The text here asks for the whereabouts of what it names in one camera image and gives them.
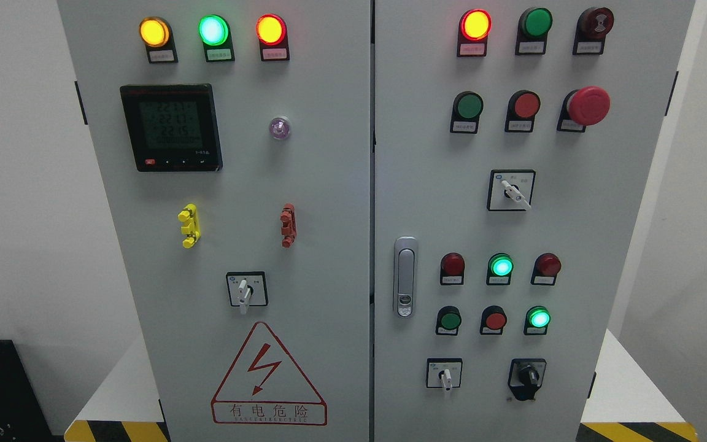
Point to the white rotary selector switch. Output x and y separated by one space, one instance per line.
247 289

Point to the yellow indicator light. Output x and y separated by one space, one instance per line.
158 37

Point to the grey electrical cabinet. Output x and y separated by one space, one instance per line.
368 90

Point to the red terminal connector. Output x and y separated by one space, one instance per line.
288 227

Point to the dark red indicator left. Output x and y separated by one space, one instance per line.
451 270

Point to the dark red indicator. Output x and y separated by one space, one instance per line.
451 270
546 269

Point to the clear round lamp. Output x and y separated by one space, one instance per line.
280 128

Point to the green push button lower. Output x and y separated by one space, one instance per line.
448 321

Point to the green lit indicator middle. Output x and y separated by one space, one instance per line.
499 270

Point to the green push button second row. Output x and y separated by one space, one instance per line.
466 110

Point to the yellow terminal connector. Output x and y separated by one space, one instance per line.
188 217

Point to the red push button lower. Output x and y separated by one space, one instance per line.
493 320

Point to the red electric hazard warning sticker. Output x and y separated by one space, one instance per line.
264 385

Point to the dark red indicator right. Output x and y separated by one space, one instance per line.
546 269

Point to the black digital power meter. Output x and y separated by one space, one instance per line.
172 128

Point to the red push button second row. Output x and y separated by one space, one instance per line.
521 111

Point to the green lit button lower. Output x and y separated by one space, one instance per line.
537 320

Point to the red indicator light top left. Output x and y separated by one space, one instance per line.
271 31

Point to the red lit indicator right door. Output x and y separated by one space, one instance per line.
473 31

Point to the green indicator light top left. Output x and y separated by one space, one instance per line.
217 39

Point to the red emergency stop button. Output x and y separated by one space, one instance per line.
583 107

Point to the green button top right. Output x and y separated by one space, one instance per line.
533 27

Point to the dark red buzzer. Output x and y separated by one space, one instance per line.
592 28

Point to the white platform with hazard stripes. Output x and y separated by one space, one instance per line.
624 405

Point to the silver door lock handle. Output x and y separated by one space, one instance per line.
404 276

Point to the white rotary switch right door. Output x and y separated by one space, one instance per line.
510 190

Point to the small white rotary switch bottom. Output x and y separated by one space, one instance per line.
444 373

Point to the black knob selector switch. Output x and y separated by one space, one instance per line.
526 377

